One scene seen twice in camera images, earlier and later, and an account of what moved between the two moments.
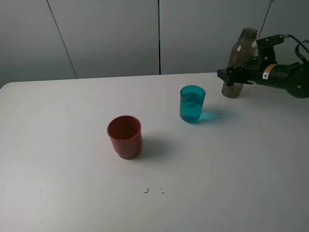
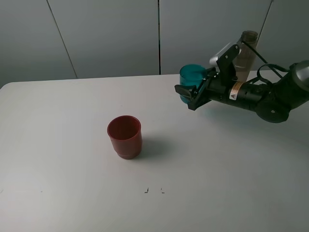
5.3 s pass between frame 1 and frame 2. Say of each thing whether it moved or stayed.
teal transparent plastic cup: moved
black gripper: moved
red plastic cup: stayed
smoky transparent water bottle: stayed
